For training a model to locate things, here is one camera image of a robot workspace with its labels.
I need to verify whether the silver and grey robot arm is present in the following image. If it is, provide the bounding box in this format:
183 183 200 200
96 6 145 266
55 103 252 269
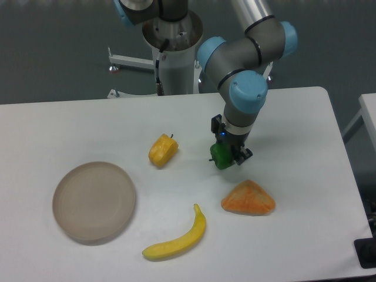
115 1 298 169

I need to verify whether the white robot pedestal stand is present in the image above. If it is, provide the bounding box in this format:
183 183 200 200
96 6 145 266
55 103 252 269
106 11 277 99

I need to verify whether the orange toy fruit wedge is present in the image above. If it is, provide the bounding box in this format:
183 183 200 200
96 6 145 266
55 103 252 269
221 180 276 216

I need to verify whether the yellow toy banana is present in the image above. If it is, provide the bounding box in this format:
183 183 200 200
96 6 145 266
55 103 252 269
142 203 207 260

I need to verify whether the green toy pepper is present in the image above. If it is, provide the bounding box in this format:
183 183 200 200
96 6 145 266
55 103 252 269
209 143 235 170

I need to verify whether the black device at table edge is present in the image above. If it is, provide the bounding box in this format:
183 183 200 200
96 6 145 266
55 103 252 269
354 237 375 269

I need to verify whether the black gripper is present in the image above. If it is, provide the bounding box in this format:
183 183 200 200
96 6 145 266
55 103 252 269
211 114 253 165

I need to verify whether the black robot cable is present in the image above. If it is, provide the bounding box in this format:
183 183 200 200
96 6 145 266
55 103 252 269
155 38 170 96

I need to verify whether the yellow toy pepper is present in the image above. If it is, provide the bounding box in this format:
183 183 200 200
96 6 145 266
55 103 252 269
148 134 179 168

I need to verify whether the white side table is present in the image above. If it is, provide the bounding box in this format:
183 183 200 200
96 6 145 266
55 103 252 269
341 93 376 149

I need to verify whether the beige round plate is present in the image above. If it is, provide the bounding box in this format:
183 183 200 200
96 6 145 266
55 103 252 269
52 162 136 246

